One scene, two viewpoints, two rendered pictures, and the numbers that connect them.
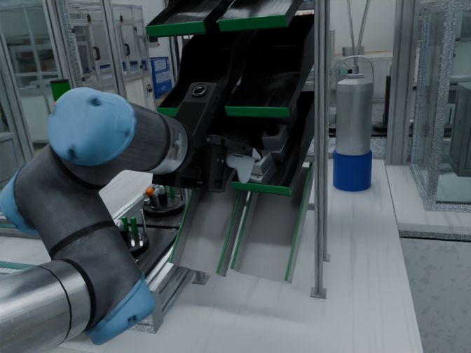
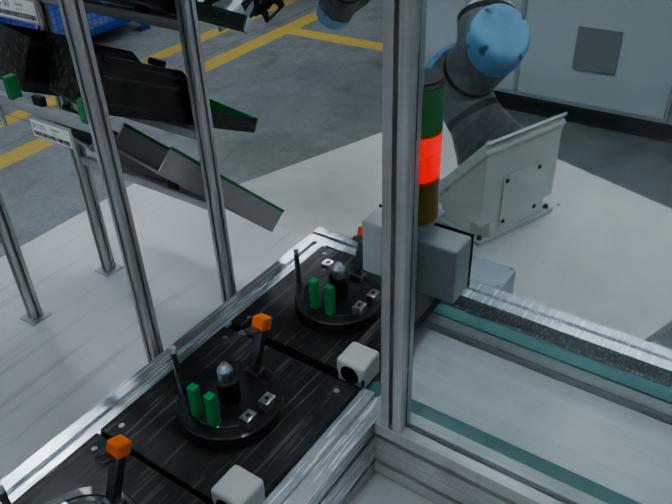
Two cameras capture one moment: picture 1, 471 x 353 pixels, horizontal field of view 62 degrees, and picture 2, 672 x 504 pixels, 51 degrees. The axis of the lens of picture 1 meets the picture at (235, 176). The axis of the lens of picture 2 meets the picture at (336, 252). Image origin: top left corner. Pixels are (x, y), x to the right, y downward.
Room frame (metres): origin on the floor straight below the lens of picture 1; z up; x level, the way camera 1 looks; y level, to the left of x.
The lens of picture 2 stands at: (1.77, 0.59, 1.67)
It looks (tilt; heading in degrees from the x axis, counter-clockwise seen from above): 35 degrees down; 198
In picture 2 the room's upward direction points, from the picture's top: 2 degrees counter-clockwise
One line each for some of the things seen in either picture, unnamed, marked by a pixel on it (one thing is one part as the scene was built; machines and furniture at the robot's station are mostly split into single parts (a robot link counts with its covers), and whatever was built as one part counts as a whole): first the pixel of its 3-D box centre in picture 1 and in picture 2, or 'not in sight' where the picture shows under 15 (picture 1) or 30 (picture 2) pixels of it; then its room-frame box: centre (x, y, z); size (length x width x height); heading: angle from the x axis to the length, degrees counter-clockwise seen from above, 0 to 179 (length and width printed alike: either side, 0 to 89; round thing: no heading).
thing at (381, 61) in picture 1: (332, 65); not in sight; (8.40, -2.20, 0.69); 2.42 x 1.03 x 1.38; 74
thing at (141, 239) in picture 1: (123, 244); (339, 299); (0.96, 0.32, 0.98); 0.14 x 0.14 x 0.02
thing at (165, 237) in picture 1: (125, 250); (340, 309); (0.96, 0.32, 0.96); 0.24 x 0.24 x 0.02; 73
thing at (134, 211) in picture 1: (162, 196); (227, 385); (1.20, 0.25, 1.01); 0.24 x 0.24 x 0.13; 73
